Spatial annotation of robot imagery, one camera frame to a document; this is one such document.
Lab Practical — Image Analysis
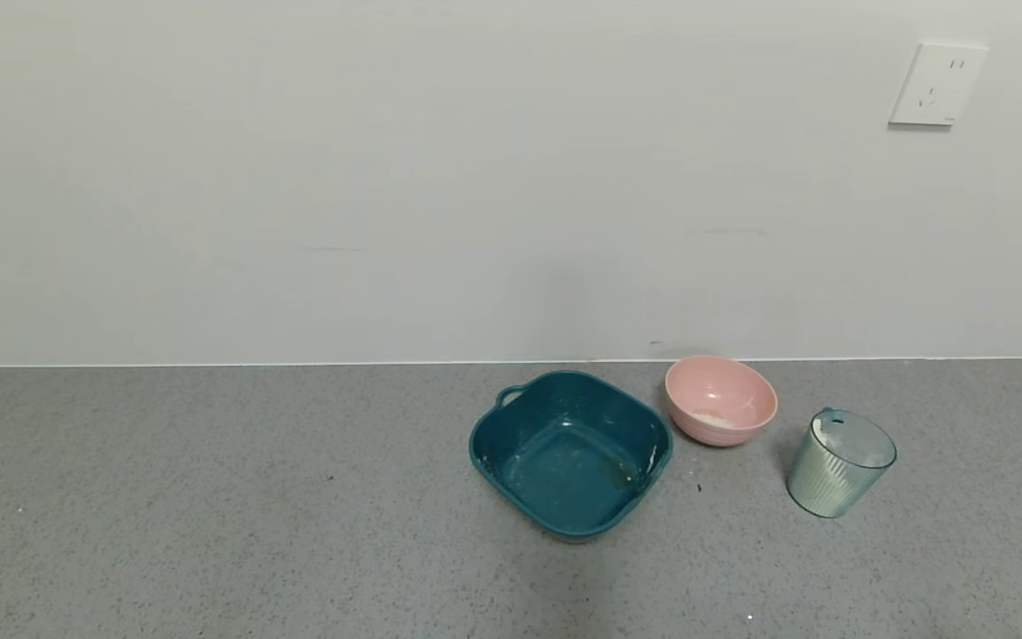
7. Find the translucent ribbed plastic cup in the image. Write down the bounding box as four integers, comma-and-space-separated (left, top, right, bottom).
786, 407, 898, 519

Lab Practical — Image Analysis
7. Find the pink round bowl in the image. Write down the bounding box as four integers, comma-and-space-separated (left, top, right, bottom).
664, 355, 779, 446

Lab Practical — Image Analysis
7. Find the teal square plastic basin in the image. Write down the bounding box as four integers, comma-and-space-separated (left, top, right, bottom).
468, 370, 675, 540

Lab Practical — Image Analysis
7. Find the white wall power socket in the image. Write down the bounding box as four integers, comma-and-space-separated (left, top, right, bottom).
888, 42, 989, 127

